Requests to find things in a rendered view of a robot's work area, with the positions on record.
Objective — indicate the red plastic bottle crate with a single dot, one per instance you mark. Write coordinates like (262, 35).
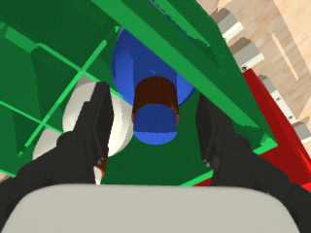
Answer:
(288, 154)

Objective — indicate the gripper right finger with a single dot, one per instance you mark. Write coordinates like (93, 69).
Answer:
(240, 166)

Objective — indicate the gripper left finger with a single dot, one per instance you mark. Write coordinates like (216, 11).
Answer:
(66, 163)

